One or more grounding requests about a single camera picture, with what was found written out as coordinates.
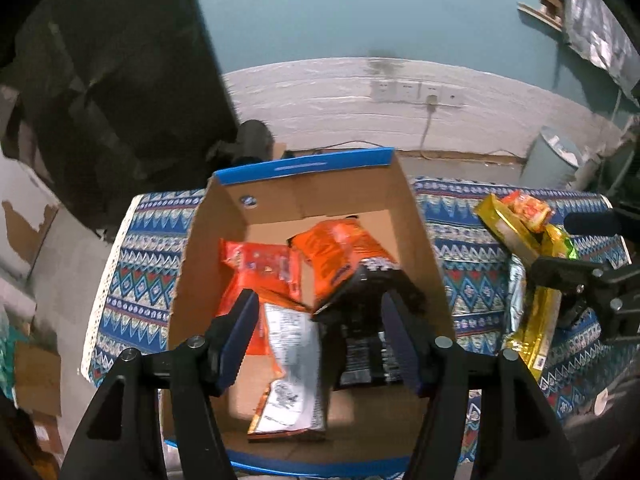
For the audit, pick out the green snack bag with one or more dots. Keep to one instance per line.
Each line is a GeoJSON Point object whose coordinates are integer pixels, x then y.
{"type": "Point", "coordinates": [557, 243]}

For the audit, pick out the silver foil snack pack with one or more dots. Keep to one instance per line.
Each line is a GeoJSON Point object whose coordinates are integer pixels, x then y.
{"type": "Point", "coordinates": [515, 298]}

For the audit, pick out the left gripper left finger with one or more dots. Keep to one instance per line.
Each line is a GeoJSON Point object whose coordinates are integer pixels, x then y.
{"type": "Point", "coordinates": [204, 366]}

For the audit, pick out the wooden window sill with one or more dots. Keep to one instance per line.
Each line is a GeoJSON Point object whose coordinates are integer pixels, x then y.
{"type": "Point", "coordinates": [541, 15]}

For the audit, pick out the white silver snack pack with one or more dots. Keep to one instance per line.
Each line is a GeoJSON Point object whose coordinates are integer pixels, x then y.
{"type": "Point", "coordinates": [292, 405]}

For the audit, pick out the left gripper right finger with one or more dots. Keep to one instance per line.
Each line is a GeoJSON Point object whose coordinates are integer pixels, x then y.
{"type": "Point", "coordinates": [434, 369]}

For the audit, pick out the floor cardboard box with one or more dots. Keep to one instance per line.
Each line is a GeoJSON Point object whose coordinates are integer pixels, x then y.
{"type": "Point", "coordinates": [37, 379]}

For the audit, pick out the orange fries snack bag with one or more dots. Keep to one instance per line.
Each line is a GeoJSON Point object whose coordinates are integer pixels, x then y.
{"type": "Point", "coordinates": [533, 213]}

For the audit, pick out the black round speaker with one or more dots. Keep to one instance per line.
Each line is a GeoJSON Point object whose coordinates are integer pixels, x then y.
{"type": "Point", "coordinates": [253, 143]}

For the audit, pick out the small cardboard box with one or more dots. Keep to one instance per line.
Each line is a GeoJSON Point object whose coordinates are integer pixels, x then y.
{"type": "Point", "coordinates": [278, 150]}

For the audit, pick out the orange black snack bag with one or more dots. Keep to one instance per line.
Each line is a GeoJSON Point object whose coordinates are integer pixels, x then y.
{"type": "Point", "coordinates": [352, 272]}

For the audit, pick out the red snack bag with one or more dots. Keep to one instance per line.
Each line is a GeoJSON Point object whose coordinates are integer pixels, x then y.
{"type": "Point", "coordinates": [274, 272]}

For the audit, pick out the long gold snack pack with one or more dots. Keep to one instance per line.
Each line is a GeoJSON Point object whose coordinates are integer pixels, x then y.
{"type": "Point", "coordinates": [533, 338]}

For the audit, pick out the silver foil curtain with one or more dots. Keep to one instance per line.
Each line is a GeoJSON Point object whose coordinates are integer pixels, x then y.
{"type": "Point", "coordinates": [592, 31]}

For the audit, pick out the light blue trash bin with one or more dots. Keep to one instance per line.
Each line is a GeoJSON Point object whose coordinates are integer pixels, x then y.
{"type": "Point", "coordinates": [552, 162]}

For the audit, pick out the patterned blue tablecloth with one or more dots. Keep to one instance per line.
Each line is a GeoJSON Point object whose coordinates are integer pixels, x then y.
{"type": "Point", "coordinates": [134, 298]}

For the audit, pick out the white wall socket strip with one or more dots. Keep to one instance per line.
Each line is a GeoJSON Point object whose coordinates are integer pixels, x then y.
{"type": "Point", "coordinates": [416, 92]}

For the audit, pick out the black hanging cloth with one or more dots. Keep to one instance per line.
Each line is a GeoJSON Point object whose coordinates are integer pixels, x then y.
{"type": "Point", "coordinates": [124, 97]}

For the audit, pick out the black snack pack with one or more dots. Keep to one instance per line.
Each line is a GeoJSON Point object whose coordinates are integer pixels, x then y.
{"type": "Point", "coordinates": [366, 362]}

